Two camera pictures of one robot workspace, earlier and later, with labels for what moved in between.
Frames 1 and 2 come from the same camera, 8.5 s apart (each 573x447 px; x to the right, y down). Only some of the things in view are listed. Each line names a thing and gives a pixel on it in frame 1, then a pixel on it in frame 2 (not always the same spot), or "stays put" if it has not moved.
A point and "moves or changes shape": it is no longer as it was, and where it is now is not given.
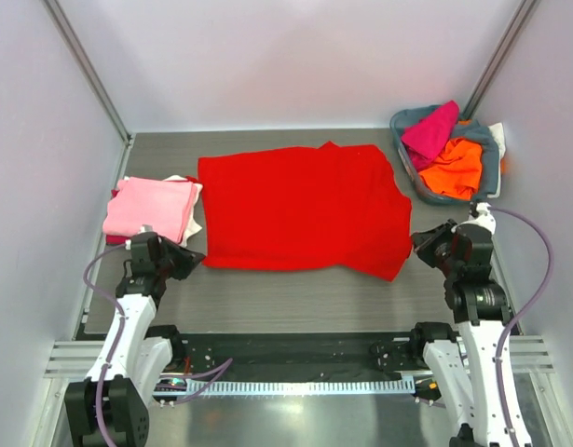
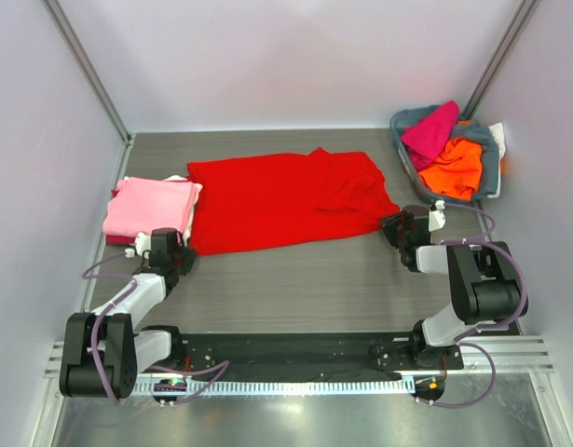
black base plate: [357, 352] stays put
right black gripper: [437, 249] -> [391, 224]
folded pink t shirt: [166, 205] stays put
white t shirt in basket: [497, 131] stays put
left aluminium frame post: [91, 71] stays put
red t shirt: [327, 206] moves or changes shape
